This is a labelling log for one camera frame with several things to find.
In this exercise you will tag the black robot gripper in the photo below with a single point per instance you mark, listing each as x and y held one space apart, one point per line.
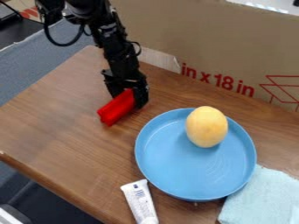
122 75

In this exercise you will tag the red plastic block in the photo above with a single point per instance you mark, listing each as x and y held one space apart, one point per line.
117 108

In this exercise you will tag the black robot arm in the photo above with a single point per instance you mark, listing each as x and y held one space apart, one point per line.
106 28

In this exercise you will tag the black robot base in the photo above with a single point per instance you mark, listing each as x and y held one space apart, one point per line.
48 8

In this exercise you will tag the yellow lemon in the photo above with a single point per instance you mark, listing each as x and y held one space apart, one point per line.
205 126

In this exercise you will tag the brown cardboard box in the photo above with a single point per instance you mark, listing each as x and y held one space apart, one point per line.
237 44

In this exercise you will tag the blue round plate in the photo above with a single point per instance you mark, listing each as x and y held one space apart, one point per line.
185 171

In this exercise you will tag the white cream tube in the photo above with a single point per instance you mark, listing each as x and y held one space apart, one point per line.
140 202

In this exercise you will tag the light blue towel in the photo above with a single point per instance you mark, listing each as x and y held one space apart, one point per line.
267 201

